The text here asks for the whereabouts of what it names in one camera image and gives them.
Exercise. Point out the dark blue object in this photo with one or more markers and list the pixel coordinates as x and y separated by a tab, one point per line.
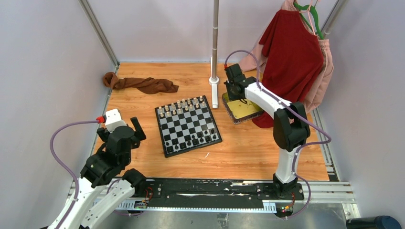
379	222

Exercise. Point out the black white chessboard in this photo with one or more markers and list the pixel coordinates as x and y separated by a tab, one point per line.
186	125

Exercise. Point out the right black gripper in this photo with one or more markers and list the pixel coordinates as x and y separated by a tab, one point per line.
231	97

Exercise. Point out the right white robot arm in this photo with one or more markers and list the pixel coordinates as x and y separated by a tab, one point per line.
290	125

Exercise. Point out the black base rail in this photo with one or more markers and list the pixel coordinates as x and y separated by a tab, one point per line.
217	193

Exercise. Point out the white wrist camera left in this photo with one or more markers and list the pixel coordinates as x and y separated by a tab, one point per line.
113	120

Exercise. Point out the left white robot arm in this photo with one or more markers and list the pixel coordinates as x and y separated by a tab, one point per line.
111	158

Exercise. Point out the brown cloth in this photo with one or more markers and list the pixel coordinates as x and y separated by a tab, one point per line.
145	85

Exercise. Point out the green hanger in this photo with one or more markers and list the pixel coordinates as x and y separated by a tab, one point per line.
310	16

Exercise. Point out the gold metal tin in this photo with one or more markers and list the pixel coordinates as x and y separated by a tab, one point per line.
240	111

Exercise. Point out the metal pole with base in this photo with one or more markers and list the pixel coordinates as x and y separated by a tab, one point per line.
214	79

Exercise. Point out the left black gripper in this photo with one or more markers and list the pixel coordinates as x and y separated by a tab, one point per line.
139	134

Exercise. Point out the pink garment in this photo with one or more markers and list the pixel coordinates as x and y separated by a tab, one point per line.
316	94

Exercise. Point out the red shirt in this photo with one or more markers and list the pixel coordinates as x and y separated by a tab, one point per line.
294	57

